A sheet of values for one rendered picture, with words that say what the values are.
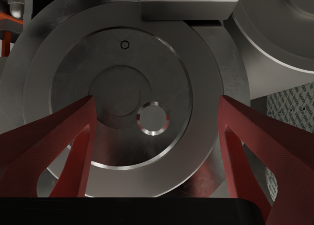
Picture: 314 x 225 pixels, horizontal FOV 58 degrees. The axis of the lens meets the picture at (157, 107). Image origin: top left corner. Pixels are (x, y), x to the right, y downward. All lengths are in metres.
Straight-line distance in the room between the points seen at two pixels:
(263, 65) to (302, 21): 0.03
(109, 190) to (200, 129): 0.06
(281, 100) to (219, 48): 0.23
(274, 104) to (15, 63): 0.32
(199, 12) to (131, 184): 0.10
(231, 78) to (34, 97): 0.11
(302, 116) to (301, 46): 0.16
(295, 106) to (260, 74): 0.15
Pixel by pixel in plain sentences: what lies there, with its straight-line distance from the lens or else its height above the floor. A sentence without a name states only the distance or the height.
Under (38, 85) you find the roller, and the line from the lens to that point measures 0.17.
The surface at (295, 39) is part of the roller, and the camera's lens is 0.20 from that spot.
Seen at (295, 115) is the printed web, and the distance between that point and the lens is 0.36.
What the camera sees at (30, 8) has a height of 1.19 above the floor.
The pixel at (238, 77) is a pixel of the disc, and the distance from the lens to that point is 0.17.
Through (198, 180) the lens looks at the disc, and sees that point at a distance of 0.17.
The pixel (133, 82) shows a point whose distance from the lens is 0.15.
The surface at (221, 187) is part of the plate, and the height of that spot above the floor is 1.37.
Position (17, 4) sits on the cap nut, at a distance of 0.57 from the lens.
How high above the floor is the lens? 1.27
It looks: 4 degrees down
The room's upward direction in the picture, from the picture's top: 180 degrees clockwise
